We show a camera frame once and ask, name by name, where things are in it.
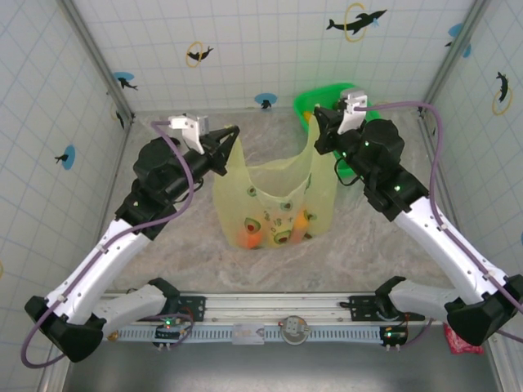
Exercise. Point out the green plastic basket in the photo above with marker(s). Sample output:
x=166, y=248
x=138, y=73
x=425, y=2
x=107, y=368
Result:
x=310, y=98

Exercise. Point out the yellow plastic bag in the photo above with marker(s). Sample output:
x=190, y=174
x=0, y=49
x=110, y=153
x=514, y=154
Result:
x=233, y=196

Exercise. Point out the orange-yellow fake fruit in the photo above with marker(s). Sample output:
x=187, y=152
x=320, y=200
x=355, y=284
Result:
x=301, y=222

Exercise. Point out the orange fake orange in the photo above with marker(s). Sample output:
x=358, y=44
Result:
x=247, y=241

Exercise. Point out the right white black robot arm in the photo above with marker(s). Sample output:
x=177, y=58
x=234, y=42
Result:
x=441, y=245

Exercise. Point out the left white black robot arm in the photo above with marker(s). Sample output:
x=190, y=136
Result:
x=94, y=269

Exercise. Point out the yellow fake banana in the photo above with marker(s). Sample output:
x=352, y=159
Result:
x=305, y=117

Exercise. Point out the blue circle penguin sticker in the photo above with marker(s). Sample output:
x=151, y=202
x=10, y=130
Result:
x=265, y=98

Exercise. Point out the blue oval fish sticker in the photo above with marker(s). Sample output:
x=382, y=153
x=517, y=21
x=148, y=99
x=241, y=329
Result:
x=68, y=155

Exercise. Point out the blue circle shark sticker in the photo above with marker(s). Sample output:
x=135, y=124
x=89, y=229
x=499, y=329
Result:
x=122, y=77

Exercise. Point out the blue whale sticker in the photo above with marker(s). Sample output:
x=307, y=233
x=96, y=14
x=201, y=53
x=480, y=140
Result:
x=455, y=29

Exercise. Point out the small circuit board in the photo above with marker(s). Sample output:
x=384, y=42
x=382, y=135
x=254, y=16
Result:
x=392, y=335
x=165, y=332

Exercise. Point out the small brass fitting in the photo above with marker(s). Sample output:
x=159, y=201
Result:
x=111, y=335

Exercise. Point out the grey plastic card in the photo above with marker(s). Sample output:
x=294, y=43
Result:
x=247, y=335

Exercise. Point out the round silver disc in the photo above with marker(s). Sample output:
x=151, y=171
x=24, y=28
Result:
x=293, y=335

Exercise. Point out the red snack packet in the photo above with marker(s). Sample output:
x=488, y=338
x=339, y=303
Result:
x=461, y=350

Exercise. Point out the aluminium table side rail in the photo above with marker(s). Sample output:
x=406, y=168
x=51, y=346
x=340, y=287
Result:
x=451, y=204
x=116, y=163

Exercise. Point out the aluminium frame post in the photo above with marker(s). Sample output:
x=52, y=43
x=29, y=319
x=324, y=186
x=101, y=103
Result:
x=449, y=61
x=99, y=61

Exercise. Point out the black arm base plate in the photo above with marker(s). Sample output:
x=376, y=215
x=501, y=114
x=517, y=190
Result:
x=361, y=306
x=196, y=306

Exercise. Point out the aluminium mounting rail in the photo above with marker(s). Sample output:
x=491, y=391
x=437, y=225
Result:
x=286, y=304

